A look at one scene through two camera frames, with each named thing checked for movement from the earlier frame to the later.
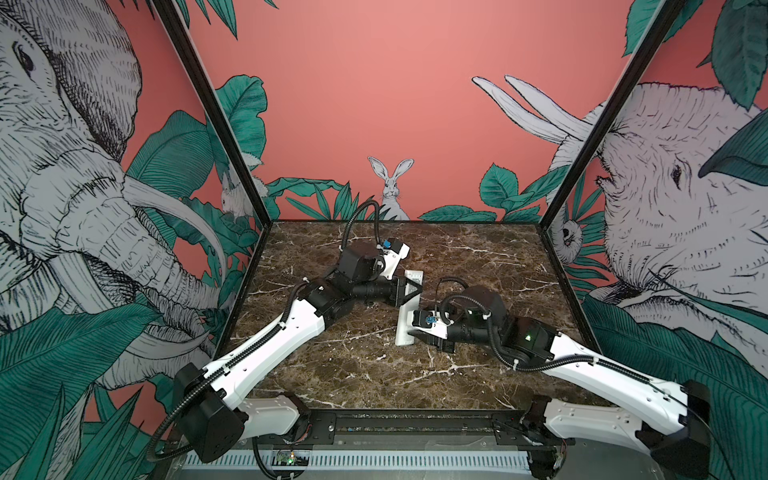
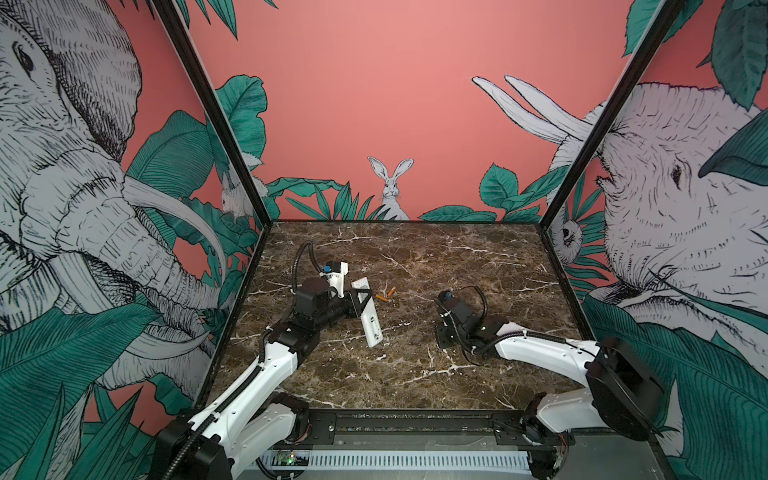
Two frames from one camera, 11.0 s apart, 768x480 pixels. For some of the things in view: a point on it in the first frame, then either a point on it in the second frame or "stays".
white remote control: x=403 y=337 to x=370 y=316
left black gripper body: x=377 y=289 to x=336 y=310
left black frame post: x=217 y=102 stays
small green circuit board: x=281 y=458 stays
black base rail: x=417 y=427 stays
